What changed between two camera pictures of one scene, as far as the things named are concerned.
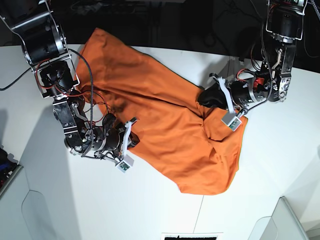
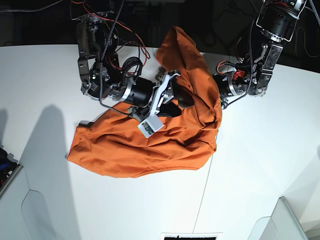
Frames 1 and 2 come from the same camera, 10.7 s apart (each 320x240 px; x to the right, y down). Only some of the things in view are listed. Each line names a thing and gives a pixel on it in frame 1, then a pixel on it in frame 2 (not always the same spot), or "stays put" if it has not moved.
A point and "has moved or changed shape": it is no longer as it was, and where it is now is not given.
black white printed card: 191,236 stays put
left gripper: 115,140 to 147,96
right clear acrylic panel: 282,225 stays put
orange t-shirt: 199,146 has moved or changed shape
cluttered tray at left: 9,169 stays put
